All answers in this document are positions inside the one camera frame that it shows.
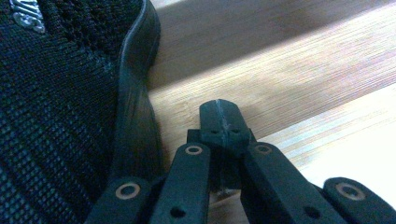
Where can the three-tier wooden shoe rack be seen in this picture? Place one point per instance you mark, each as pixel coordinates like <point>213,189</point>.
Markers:
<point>280,62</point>

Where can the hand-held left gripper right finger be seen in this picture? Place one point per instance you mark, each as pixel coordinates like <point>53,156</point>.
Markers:
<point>274,180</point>

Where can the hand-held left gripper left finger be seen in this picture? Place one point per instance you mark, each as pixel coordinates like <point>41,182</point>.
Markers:
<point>190,174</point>

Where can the black mesh shoe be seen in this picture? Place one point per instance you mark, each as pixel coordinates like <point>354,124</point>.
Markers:
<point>62,109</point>

